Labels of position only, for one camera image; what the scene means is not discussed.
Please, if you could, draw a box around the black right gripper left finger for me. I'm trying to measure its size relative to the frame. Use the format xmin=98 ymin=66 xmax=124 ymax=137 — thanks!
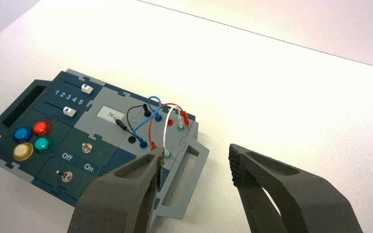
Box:
xmin=67 ymin=153 xmax=165 ymax=233

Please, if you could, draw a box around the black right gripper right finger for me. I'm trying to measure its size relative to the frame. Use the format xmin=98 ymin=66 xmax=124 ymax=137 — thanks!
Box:
xmin=228 ymin=144 xmax=364 ymax=233

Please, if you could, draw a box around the blue grey control box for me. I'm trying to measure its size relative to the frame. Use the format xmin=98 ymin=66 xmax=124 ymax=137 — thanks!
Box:
xmin=0 ymin=68 xmax=210 ymax=231

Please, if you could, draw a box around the small lcd display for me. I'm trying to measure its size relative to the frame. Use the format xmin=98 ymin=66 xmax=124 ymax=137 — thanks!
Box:
xmin=97 ymin=106 xmax=125 ymax=123

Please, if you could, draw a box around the green push button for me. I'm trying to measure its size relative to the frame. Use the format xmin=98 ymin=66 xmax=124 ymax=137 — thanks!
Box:
xmin=34 ymin=137 xmax=53 ymax=154

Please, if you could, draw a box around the red push button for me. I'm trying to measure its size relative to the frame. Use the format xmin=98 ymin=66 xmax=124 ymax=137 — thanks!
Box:
xmin=33 ymin=121 xmax=52 ymax=137

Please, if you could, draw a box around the red probe plug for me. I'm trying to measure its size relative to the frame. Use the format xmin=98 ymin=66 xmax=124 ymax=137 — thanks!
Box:
xmin=148 ymin=102 xmax=191 ymax=151

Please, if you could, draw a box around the yellow push button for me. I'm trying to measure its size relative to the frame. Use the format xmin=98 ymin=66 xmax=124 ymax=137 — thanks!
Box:
xmin=13 ymin=142 xmax=34 ymax=162

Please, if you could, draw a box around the blue push button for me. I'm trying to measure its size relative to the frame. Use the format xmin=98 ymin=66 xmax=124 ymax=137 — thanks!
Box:
xmin=14 ymin=127 xmax=34 ymax=144

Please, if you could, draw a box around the blue banana plug cable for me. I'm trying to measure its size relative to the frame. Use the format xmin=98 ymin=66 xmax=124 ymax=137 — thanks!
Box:
xmin=132 ymin=95 xmax=163 ymax=150

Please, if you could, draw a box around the black banana plug cable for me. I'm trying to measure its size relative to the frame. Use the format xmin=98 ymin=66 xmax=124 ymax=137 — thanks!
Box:
xmin=112 ymin=103 xmax=152 ymax=133

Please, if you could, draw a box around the white banana plug cable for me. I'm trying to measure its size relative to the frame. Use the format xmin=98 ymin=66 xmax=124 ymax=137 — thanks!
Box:
xmin=161 ymin=106 xmax=186 ymax=160

